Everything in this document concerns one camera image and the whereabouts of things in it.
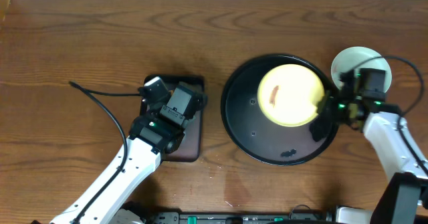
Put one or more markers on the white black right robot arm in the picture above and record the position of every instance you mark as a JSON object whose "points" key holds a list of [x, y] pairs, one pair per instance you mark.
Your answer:
{"points": [[402, 161]]}

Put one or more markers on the round black serving tray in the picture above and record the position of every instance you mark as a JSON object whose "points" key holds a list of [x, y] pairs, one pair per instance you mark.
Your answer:
{"points": [[258, 136]]}

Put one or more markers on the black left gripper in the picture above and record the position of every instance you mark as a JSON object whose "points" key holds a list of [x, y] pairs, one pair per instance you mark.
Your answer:
{"points": [[199, 101]]}

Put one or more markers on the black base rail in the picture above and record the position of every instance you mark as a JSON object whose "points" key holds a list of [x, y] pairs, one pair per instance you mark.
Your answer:
{"points": [[132, 215]]}

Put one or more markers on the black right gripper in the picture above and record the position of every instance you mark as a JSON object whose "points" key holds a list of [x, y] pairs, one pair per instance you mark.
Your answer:
{"points": [[324, 105]]}

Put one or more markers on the light green plate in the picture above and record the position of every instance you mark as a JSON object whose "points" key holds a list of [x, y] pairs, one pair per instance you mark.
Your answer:
{"points": [[351, 57]]}

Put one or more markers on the black rectangular water tray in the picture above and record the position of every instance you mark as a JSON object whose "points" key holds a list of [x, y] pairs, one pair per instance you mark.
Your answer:
{"points": [[189, 149]]}

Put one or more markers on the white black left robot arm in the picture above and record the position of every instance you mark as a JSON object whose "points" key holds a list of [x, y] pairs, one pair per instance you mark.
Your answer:
{"points": [[153, 134]]}

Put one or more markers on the yellow plate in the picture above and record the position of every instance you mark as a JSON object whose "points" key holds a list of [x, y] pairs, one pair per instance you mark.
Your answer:
{"points": [[288, 95]]}

